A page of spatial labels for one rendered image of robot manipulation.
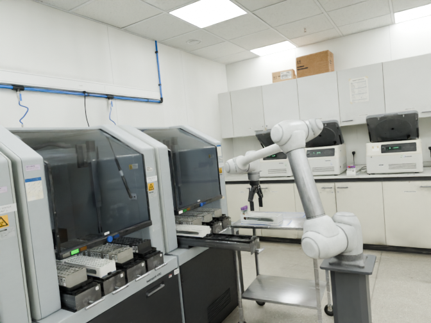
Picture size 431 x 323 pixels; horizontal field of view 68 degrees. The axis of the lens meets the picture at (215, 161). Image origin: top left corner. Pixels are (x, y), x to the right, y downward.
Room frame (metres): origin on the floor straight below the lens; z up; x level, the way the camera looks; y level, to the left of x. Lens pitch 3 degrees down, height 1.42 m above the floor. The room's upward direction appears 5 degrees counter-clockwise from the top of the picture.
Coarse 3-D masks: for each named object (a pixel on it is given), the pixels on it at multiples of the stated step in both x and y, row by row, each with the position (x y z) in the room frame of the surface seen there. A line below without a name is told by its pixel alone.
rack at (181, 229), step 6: (180, 228) 2.18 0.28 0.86; (186, 228) 2.17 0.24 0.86; (192, 228) 2.15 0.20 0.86; (198, 228) 2.15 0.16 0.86; (204, 228) 2.12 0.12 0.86; (180, 234) 2.18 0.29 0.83; (186, 234) 2.16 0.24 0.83; (192, 234) 2.21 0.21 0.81; (198, 234) 2.20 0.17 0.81; (204, 234) 2.10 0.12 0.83
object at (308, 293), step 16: (240, 224) 2.31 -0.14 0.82; (256, 224) 2.26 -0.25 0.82; (288, 224) 2.18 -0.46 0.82; (256, 256) 2.68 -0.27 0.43; (240, 288) 2.31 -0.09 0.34; (256, 288) 2.42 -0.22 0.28; (272, 288) 2.39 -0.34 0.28; (288, 288) 2.37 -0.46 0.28; (304, 288) 2.34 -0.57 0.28; (320, 288) 2.32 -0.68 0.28; (240, 304) 2.30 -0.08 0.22; (288, 304) 2.16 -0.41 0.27; (304, 304) 2.12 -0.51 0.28; (320, 304) 2.04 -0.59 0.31; (240, 320) 2.31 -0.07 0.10; (320, 320) 2.05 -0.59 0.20
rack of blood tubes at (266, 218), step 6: (246, 216) 2.32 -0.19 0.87; (252, 216) 2.29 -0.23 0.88; (258, 216) 2.26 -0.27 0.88; (264, 216) 2.23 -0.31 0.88; (270, 216) 2.23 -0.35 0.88; (276, 216) 2.20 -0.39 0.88; (282, 216) 2.25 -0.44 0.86; (246, 222) 2.32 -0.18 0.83; (252, 222) 2.29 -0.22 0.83; (258, 222) 2.26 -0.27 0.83; (264, 222) 2.23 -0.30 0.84; (270, 222) 2.21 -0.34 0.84; (276, 222) 2.18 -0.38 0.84; (282, 222) 2.24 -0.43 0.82
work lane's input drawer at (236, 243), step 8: (184, 240) 2.14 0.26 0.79; (192, 240) 2.11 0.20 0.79; (200, 240) 2.07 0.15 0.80; (208, 240) 2.04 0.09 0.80; (216, 240) 2.02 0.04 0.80; (224, 240) 1.99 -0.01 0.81; (232, 240) 1.96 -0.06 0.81; (240, 240) 1.93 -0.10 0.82; (248, 240) 1.92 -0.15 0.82; (256, 240) 1.96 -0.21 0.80; (216, 248) 2.01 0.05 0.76; (224, 248) 1.98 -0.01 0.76; (232, 248) 1.95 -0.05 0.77; (240, 248) 1.92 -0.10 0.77; (248, 248) 1.89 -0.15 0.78; (256, 248) 1.95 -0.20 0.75; (264, 248) 1.95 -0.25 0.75
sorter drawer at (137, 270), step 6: (132, 264) 1.70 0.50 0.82; (138, 264) 1.72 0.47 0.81; (144, 264) 1.76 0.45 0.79; (126, 270) 1.65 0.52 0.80; (132, 270) 1.68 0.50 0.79; (138, 270) 1.72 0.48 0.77; (144, 270) 1.76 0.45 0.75; (126, 276) 1.65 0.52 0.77; (132, 276) 1.68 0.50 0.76; (138, 276) 1.69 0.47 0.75; (144, 276) 1.69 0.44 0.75
